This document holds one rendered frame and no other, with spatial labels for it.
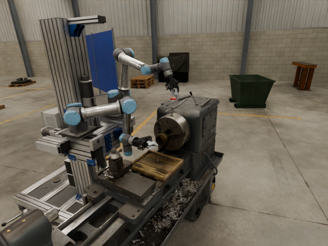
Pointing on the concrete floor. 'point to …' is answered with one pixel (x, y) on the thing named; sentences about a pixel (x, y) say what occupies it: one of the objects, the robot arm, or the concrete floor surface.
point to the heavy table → (303, 75)
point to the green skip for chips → (250, 91)
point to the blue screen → (103, 61)
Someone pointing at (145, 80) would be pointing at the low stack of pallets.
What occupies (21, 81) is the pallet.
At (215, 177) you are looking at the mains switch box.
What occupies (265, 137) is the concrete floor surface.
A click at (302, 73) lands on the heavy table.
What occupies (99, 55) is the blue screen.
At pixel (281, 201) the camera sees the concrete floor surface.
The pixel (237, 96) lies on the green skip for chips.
